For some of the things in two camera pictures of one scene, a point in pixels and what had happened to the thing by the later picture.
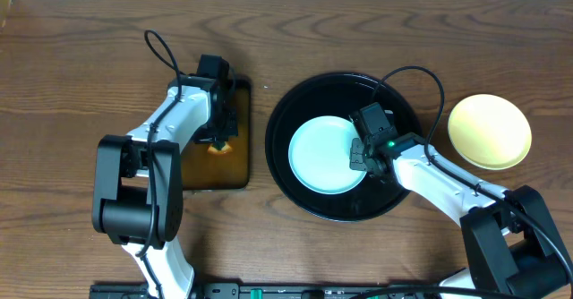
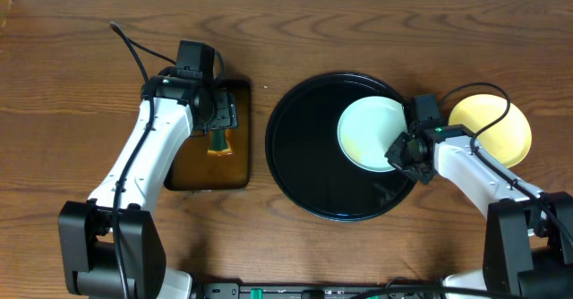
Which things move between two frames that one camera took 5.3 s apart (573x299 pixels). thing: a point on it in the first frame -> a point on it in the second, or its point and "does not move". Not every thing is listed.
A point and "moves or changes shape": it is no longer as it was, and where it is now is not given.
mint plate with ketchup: x=320 y=154 moves or changes shape
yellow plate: x=490 y=132 does not move
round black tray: x=338 y=95 does not move
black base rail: x=277 y=291 does not move
